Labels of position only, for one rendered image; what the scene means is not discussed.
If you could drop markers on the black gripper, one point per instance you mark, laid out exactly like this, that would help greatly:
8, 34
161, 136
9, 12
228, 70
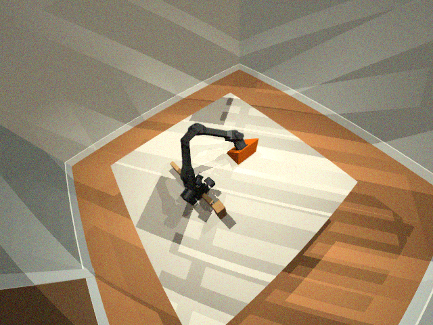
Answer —
205, 189

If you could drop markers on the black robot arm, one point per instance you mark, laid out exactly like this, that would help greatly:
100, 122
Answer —
187, 175

